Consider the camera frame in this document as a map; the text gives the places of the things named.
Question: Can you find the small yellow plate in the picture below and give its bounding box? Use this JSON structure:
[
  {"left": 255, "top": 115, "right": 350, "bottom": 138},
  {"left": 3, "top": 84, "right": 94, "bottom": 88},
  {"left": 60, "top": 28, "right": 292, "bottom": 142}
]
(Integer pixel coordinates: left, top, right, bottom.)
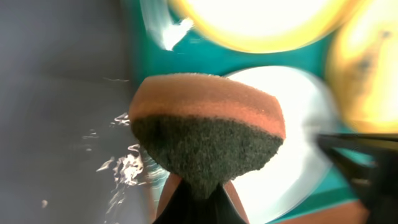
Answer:
[{"left": 169, "top": 0, "right": 363, "bottom": 54}]

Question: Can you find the black water basin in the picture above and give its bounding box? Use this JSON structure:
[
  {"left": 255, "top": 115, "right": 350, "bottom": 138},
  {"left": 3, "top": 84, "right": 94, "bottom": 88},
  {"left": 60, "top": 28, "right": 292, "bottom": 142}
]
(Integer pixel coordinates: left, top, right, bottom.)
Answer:
[{"left": 1, "top": 0, "right": 152, "bottom": 223}]

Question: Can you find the teal plastic tray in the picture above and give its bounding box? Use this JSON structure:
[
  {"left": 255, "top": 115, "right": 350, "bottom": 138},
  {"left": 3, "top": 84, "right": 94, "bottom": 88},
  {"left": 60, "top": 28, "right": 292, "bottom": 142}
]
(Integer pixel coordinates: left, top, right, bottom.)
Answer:
[{"left": 124, "top": 0, "right": 355, "bottom": 223}]

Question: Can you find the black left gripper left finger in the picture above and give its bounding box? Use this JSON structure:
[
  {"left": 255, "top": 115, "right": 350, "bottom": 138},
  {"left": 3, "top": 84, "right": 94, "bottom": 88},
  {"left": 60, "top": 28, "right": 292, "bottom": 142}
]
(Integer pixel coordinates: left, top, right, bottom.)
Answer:
[{"left": 154, "top": 180, "right": 245, "bottom": 224}]

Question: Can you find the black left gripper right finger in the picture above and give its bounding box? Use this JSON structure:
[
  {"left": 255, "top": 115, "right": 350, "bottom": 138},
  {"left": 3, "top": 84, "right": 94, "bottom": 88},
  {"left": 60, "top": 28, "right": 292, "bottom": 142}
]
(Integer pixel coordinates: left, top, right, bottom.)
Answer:
[{"left": 316, "top": 134, "right": 397, "bottom": 224}]

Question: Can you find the white light-blue plate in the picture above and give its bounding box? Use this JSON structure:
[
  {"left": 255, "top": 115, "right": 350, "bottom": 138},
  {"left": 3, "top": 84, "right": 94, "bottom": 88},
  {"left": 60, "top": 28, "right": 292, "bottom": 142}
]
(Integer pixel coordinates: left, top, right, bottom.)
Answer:
[{"left": 228, "top": 66, "right": 338, "bottom": 223}]

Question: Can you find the large yellow plate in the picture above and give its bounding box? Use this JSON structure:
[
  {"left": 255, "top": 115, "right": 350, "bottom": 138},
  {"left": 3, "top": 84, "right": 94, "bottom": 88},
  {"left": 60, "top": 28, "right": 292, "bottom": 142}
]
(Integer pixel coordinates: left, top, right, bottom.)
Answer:
[{"left": 325, "top": 1, "right": 397, "bottom": 133}]

